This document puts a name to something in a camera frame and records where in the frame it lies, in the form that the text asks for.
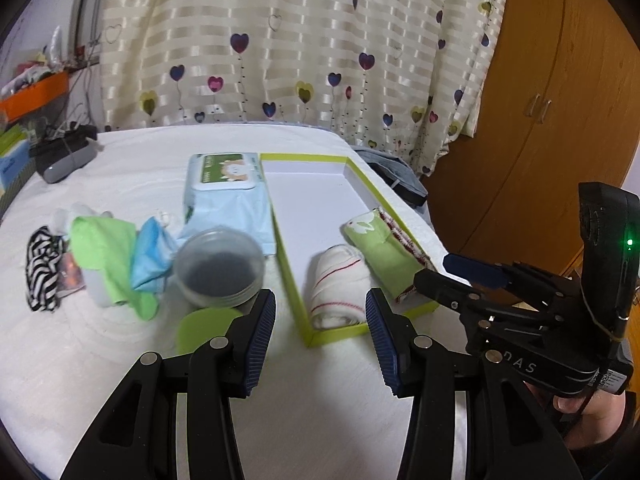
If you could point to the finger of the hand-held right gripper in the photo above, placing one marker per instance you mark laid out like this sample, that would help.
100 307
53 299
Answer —
475 269
440 285

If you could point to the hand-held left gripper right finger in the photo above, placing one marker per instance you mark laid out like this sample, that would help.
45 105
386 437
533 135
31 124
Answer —
382 340

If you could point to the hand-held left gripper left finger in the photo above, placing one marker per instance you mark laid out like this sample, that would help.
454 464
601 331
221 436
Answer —
260 335

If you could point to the blue face mask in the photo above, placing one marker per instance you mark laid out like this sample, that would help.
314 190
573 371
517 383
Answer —
150 260

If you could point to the green edged cardboard box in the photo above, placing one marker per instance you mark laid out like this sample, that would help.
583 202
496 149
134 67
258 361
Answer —
310 195

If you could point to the green cloth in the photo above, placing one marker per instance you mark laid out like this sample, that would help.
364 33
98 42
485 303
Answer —
100 245

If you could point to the person's right forearm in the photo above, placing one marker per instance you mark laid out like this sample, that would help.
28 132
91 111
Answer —
617 460

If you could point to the person's right hand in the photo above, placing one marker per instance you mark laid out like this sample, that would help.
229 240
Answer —
595 420

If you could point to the green round lid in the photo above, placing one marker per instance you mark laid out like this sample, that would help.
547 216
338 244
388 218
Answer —
200 330

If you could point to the red white patterned cloth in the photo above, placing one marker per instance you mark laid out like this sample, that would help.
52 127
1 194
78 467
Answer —
400 232

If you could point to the green cloth pouch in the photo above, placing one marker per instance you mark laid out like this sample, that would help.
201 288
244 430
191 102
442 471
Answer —
380 250

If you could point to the white red striped rolled cloth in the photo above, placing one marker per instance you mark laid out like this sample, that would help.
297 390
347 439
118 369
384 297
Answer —
335 285

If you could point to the round clear plastic container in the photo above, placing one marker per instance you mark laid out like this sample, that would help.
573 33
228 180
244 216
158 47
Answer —
220 270

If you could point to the grey bag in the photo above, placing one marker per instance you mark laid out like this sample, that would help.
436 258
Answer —
395 170

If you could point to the wet wipes pack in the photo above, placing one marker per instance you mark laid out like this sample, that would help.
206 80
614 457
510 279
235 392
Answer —
225 205

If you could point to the wooden wardrobe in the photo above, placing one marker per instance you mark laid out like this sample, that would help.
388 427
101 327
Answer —
550 110

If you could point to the small shiny packet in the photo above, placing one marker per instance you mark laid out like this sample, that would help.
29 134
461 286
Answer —
70 272

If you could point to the pale white sock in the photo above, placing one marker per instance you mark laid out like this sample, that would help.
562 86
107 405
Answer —
75 212

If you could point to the black white striped sock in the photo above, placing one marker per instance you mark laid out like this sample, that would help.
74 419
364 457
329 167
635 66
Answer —
42 265

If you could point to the grey black headset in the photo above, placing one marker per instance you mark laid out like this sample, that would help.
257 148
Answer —
65 165

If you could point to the heart print curtain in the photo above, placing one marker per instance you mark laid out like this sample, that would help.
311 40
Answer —
300 35

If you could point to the blue tissue pack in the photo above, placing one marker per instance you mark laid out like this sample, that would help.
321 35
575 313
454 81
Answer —
12 167

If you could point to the green carton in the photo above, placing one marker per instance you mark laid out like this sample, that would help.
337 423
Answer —
10 137

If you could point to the orange storage bin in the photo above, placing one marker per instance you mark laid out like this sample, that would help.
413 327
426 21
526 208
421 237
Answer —
35 95

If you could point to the pile of colourful sundries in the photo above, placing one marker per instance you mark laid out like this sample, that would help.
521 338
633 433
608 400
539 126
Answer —
30 72

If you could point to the grey window frame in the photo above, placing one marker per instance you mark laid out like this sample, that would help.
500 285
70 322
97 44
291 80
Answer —
87 5

